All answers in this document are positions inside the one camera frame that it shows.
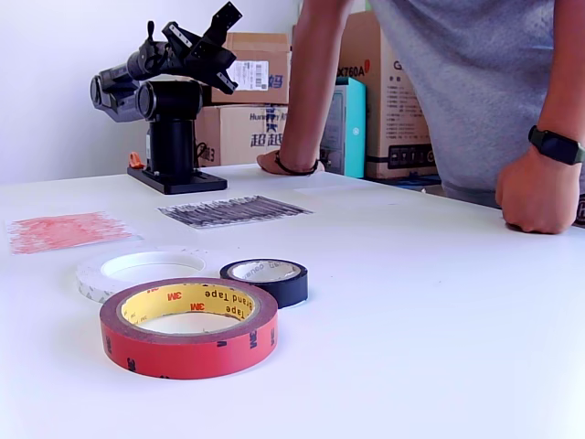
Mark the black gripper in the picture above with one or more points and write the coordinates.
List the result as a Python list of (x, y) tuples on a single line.
[(205, 59)]

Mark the white tape roll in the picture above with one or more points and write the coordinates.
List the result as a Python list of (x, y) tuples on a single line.
[(89, 279)]

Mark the black tape roll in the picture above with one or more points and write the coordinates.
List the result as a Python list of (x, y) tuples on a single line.
[(292, 288)]

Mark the person's right forearm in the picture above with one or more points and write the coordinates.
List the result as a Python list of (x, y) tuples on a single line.
[(311, 91)]

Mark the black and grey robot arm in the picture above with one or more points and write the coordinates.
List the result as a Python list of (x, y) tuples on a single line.
[(171, 137)]

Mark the person's left forearm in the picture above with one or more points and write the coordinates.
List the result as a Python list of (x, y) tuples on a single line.
[(566, 105)]

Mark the red 3M tape roll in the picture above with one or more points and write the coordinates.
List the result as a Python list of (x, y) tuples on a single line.
[(183, 352)]

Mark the person's right hand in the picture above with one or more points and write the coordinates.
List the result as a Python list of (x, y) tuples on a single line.
[(292, 168)]

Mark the person's left hand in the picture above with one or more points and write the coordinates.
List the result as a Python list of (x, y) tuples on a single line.
[(535, 196)]

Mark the cardboard box with shipping label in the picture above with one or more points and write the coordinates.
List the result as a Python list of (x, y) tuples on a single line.
[(265, 50)]

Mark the Huntkey cardboard box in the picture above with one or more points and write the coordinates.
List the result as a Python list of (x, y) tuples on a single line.
[(237, 137)]

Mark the orange clamp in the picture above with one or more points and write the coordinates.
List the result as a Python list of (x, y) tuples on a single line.
[(134, 160)]

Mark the teal product box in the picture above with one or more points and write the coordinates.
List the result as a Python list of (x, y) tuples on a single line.
[(354, 128)]

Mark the black scribbled paper sheet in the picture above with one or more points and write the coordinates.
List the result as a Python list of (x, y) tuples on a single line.
[(237, 211)]

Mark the large GX760A cardboard box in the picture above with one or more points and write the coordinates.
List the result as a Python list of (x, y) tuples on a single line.
[(388, 114)]

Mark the blank white paper sheet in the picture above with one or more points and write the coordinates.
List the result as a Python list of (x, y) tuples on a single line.
[(356, 194)]

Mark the red scribbled paper sheet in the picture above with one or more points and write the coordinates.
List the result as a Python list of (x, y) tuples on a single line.
[(68, 231)]

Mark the person in grey T-shirt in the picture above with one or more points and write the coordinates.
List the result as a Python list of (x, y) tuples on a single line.
[(457, 91)]

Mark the black smartwatch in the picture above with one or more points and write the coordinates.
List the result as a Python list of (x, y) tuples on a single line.
[(557, 146)]

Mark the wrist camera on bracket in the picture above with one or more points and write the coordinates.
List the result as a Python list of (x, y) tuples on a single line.
[(227, 81)]

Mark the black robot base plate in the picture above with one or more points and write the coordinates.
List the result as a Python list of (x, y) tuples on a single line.
[(192, 183)]

